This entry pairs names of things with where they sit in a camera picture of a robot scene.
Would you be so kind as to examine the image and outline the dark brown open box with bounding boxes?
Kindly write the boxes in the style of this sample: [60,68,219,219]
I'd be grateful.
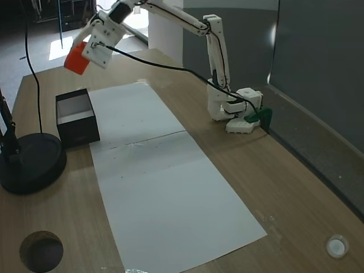
[55,88,101,149]

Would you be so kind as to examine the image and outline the black round-base stand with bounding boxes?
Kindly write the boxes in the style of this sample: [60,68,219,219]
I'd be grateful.
[0,88,68,196]

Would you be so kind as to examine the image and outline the orange cube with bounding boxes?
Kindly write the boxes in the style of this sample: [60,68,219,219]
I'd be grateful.
[64,42,92,76]

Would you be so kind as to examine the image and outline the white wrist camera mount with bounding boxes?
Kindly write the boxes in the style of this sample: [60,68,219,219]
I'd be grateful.
[81,33,113,70]

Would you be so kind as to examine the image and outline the white paper sheet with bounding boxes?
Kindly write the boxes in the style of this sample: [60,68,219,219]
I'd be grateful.
[87,81,187,151]
[89,130,268,273]

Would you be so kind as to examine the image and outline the grey desk partition panel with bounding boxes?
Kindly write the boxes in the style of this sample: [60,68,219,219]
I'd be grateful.
[181,0,364,224]

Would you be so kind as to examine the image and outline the small white round cap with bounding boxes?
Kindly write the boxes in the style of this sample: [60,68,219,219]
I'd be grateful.
[325,234,350,259]

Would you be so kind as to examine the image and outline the black camera cable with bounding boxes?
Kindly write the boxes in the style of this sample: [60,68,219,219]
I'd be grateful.
[93,42,265,126]

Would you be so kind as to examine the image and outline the green table clamp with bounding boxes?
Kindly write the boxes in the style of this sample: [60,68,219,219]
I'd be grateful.
[243,107,274,134]

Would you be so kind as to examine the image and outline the black stand cable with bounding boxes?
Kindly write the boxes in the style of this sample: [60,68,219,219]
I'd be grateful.
[24,16,44,135]

